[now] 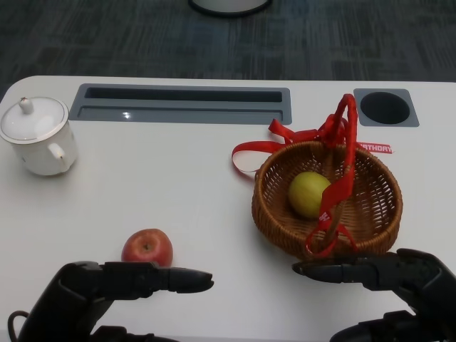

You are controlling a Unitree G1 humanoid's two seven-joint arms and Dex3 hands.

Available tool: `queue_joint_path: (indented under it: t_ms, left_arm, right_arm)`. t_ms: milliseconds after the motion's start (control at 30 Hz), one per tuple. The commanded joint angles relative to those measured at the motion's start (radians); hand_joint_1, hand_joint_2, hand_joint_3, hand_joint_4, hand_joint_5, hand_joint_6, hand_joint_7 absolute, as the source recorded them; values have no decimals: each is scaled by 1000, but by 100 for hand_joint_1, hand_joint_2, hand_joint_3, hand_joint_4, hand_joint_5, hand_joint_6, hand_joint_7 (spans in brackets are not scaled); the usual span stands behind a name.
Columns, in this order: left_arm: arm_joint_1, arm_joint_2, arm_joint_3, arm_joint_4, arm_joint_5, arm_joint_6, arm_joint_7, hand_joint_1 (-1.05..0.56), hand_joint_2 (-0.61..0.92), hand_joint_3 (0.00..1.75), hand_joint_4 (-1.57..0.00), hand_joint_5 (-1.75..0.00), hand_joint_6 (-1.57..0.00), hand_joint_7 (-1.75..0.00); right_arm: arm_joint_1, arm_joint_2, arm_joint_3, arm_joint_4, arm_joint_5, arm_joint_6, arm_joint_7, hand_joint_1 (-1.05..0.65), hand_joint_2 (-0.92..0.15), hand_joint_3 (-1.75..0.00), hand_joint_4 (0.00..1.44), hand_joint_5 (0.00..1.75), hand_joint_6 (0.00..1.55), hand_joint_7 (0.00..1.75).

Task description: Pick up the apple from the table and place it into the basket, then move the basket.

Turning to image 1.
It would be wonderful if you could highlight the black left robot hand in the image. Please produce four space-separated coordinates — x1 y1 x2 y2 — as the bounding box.
17 261 214 342

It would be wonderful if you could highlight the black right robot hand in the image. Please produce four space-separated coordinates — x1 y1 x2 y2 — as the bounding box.
291 248 456 342

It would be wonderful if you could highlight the red apple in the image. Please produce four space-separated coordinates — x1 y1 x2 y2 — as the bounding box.
120 228 174 267

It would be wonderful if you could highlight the wicker basket with red ribbon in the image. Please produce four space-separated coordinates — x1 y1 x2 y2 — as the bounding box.
231 93 397 258

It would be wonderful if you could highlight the yellow-green apple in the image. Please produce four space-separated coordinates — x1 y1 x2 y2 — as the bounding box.
288 171 332 219

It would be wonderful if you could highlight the white ceramic cup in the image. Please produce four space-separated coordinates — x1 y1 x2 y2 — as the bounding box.
0 120 78 176

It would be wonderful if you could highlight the white ceramic cup lid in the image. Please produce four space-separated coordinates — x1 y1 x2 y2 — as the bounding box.
0 96 70 143

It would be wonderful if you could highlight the white round black-rimmed base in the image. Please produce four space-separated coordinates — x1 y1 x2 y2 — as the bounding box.
187 0 272 18

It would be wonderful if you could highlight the black cable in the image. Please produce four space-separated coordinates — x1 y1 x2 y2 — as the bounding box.
7 311 29 339

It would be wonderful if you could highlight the grey round cable grommet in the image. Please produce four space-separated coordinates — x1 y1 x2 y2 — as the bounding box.
353 88 420 128

